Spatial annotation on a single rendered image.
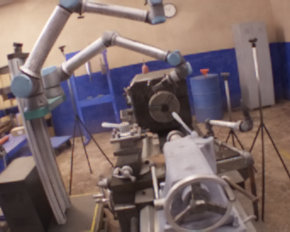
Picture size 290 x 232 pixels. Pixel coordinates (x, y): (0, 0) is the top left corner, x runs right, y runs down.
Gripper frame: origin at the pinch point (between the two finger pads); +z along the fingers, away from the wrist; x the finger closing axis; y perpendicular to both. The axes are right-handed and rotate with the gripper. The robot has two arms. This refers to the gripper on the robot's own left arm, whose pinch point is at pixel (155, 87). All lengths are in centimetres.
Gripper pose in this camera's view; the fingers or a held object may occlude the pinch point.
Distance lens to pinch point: 218.7
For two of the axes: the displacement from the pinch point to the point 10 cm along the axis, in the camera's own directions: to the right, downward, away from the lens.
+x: -1.7, 3.3, -9.3
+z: -8.3, 4.6, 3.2
